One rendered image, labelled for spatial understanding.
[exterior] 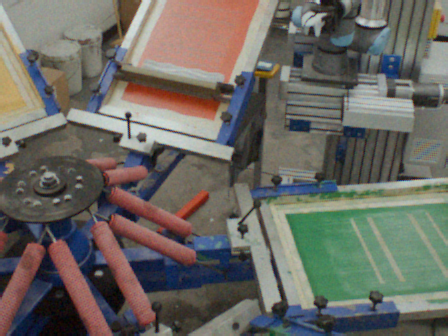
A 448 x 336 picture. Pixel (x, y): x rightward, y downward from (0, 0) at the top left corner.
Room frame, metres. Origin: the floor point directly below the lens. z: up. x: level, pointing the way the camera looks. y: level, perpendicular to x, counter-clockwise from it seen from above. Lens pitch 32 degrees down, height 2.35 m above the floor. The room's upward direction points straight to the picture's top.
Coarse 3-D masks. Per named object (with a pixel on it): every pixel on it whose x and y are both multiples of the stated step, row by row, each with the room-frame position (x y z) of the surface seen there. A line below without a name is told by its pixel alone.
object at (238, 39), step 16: (224, 0) 2.38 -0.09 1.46; (240, 0) 2.36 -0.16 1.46; (256, 0) 2.34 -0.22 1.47; (240, 32) 2.22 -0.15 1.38; (240, 48) 2.15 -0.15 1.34; (224, 64) 2.10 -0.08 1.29; (224, 80) 2.03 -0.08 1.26; (176, 96) 2.01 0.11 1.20; (192, 96) 2.00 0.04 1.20; (192, 112) 1.93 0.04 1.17; (208, 112) 1.92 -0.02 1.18
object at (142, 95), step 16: (176, 0) 2.43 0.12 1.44; (192, 0) 2.42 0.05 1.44; (208, 0) 2.40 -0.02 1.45; (160, 16) 2.38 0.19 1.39; (160, 32) 2.30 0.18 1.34; (144, 48) 2.24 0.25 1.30; (176, 64) 2.14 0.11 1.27; (128, 96) 2.05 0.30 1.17; (144, 96) 2.04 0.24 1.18; (160, 96) 2.02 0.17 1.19
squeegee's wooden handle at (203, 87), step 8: (128, 72) 2.05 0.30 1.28; (136, 72) 2.03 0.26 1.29; (144, 72) 2.02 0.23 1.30; (152, 72) 2.02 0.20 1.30; (160, 72) 2.01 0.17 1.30; (144, 80) 2.05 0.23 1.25; (152, 80) 2.02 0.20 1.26; (160, 80) 2.00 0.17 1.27; (168, 80) 1.98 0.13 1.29; (176, 80) 1.96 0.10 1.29; (184, 80) 1.96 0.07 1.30; (192, 80) 1.95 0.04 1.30; (200, 80) 1.94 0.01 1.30; (176, 88) 2.00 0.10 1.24; (184, 88) 1.97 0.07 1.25; (192, 88) 1.95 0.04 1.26; (200, 88) 1.93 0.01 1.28; (208, 88) 1.91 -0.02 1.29; (216, 88) 1.91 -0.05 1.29
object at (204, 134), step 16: (144, 0) 2.43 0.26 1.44; (272, 0) 2.29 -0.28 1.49; (144, 16) 2.36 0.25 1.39; (272, 16) 2.22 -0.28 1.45; (128, 32) 2.29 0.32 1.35; (128, 48) 2.22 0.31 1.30; (256, 48) 2.10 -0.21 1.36; (256, 64) 2.05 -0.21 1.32; (96, 112) 1.99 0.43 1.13; (112, 112) 1.97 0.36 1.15; (160, 128) 1.88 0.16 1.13; (176, 128) 1.85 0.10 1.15; (192, 128) 1.84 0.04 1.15
